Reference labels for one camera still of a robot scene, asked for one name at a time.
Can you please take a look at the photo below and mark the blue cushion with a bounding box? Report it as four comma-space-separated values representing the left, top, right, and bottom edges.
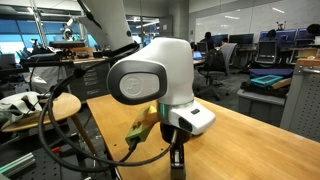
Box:
248, 67, 295, 80

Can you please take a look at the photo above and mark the yellow green wrist camera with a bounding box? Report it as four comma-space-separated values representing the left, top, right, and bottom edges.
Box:
124, 104, 160, 147

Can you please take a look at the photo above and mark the teal tray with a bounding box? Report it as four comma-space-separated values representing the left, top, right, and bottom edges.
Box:
250, 74, 284, 88

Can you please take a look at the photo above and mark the grey drawer cabinet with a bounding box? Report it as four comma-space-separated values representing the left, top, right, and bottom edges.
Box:
64, 61, 111, 103

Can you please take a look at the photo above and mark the white cloth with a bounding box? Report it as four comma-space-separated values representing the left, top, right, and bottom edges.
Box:
0, 91, 44, 123

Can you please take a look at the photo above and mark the computer monitor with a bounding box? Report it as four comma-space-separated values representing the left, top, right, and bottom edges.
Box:
259, 29, 298, 43
212, 33, 230, 48
228, 33, 255, 46

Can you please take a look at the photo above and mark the grey plastic bin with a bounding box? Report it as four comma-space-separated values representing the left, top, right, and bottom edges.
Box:
236, 88, 288, 128

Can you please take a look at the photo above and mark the wooden stool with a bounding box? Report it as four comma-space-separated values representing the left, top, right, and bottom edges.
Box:
0, 92, 102, 162

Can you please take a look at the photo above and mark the aluminium extrusion bar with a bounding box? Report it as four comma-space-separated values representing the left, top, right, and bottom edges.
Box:
0, 152, 37, 178

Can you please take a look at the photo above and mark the black perforated board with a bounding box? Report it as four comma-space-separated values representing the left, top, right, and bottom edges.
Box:
0, 146, 114, 180

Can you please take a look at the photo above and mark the boxy dark monitor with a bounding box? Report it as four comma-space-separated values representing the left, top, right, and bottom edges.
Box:
255, 40, 278, 65

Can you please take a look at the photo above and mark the black cable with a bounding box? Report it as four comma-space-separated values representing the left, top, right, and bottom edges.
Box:
76, 0, 103, 30
37, 43, 178, 173
46, 66, 139, 165

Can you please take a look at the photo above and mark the seated person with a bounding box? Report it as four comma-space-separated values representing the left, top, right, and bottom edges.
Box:
200, 31, 217, 52
265, 28, 278, 42

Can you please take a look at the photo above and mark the open laptop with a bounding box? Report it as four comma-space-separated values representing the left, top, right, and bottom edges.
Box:
192, 50, 204, 61

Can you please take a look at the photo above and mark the grey perforated cabinet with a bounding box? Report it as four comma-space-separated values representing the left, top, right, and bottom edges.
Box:
279, 57, 320, 143

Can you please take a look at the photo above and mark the grey office chair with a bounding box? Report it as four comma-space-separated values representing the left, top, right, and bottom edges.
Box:
195, 42, 238, 102

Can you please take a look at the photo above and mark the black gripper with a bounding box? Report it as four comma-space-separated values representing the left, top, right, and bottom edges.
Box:
159, 121, 193, 180

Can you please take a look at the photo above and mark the wooden plank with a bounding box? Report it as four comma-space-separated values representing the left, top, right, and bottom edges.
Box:
270, 77, 293, 91

